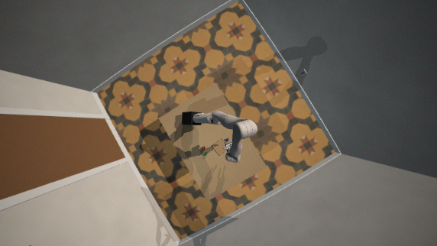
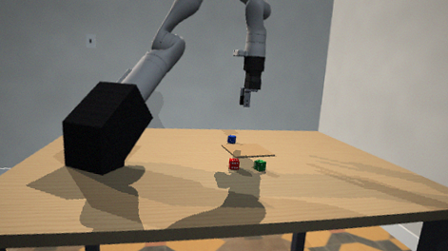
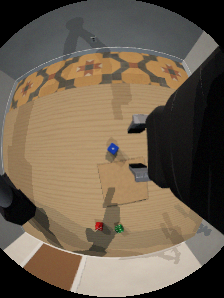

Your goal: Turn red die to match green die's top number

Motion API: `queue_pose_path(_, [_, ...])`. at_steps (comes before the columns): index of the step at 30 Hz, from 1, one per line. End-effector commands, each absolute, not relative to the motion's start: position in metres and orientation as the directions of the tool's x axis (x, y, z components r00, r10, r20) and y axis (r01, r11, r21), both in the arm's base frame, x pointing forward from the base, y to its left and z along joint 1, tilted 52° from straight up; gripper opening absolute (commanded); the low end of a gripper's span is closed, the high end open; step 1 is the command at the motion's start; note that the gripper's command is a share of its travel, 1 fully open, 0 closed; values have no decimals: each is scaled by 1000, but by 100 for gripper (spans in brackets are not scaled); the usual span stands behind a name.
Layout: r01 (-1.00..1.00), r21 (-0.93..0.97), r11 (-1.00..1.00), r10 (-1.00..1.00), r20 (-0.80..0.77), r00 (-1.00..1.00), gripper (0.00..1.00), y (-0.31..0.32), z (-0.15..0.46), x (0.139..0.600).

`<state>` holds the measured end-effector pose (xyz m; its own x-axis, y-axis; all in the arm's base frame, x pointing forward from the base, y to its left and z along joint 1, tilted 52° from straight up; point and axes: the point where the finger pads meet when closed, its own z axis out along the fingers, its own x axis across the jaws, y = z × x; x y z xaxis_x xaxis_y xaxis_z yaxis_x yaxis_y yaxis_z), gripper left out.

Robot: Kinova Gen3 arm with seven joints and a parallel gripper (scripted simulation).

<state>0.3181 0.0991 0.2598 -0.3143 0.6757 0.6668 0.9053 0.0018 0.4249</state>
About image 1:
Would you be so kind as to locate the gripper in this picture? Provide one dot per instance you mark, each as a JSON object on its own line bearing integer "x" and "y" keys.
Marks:
{"x": 227, "y": 146}

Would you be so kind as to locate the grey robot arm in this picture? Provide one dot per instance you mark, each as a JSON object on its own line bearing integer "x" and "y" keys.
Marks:
{"x": 242, "y": 128}

